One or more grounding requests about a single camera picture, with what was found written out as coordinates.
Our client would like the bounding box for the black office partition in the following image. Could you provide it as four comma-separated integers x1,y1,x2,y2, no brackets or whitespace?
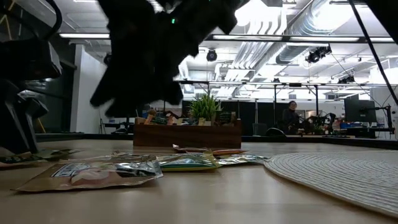
182,100,280,126

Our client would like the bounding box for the black camera cable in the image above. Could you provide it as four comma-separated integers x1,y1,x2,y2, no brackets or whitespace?
40,0,63,40
348,0,398,106

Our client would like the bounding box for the dark office desk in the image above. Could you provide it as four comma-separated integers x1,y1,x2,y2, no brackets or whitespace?
323,126,396,139

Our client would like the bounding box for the long led light bar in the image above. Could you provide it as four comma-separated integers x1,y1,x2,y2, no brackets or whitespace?
58,32,396,44

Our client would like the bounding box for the black right camera cable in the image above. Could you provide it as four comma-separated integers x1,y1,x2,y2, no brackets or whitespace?
348,0,398,106

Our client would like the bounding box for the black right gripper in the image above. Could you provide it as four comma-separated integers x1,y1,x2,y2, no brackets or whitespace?
90,0,200,118

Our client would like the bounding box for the dark green tea sachet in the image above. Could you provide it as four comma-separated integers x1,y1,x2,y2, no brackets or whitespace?
0,154,43,164

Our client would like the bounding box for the black left camera cable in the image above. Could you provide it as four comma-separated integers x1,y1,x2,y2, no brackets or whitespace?
40,0,63,40

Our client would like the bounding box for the green potted plant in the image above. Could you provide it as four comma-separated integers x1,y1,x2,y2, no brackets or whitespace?
187,93,223,127

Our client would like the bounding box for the dark silver foil packet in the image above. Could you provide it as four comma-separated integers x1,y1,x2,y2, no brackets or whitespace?
217,154,269,166

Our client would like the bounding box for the black ceiling spotlight cluster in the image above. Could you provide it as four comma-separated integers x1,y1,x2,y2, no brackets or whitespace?
305,45,333,65

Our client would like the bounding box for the black computer monitor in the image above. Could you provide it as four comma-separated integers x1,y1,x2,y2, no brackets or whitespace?
344,98,377,123

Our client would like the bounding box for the white round woven placemat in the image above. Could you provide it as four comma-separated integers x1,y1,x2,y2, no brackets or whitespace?
263,151,398,219

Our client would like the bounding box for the dark wooden tea box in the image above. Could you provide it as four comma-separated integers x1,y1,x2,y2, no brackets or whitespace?
133,117,243,149

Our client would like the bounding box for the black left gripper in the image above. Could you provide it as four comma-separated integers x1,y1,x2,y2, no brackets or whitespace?
0,79,49,155

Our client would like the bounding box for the black metal workstation frame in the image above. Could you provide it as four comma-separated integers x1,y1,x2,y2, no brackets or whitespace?
183,80,320,125

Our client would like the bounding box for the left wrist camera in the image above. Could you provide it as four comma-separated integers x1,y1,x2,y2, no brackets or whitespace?
0,39,63,80

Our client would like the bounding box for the black office chair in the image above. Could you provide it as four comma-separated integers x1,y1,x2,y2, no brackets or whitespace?
266,127,287,138

